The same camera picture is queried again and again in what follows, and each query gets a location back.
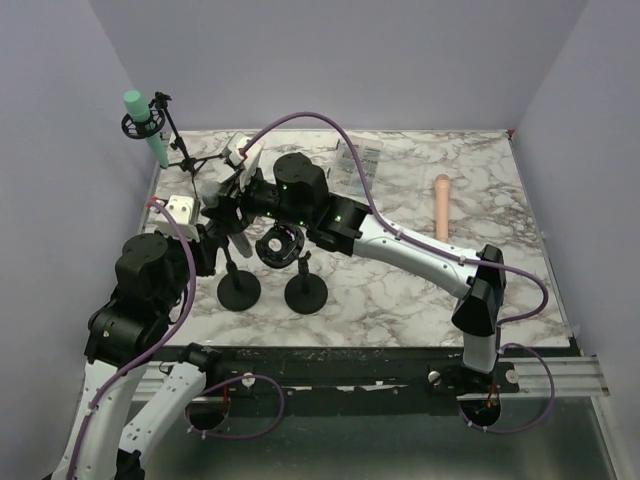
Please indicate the black clip round base stand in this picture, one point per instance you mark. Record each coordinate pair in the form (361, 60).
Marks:
(238, 290)

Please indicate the mint green microphone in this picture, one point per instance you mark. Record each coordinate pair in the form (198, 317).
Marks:
(143, 121)

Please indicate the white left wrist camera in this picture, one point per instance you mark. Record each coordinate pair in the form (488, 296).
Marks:
(183, 209)

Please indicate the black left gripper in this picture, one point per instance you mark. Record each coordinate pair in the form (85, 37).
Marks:
(207, 247)

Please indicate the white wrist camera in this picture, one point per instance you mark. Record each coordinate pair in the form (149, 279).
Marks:
(183, 209)
(243, 159)

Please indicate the black tripod microphone stand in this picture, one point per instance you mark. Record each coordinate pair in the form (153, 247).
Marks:
(189, 163)

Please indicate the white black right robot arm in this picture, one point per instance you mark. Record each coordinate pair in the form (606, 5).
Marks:
(299, 195)

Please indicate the black front mounting rail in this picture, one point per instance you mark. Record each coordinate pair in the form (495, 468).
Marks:
(330, 382)

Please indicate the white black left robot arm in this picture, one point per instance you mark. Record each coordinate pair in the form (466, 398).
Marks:
(156, 278)

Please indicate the grey mesh microphone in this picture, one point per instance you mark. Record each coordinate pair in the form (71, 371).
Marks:
(221, 207)

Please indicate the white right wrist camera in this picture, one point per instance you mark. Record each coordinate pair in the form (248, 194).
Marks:
(243, 159)

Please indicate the peach pink microphone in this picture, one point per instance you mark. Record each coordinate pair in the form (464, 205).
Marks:
(442, 190)

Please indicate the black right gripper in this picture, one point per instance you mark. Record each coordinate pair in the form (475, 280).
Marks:
(237, 201)

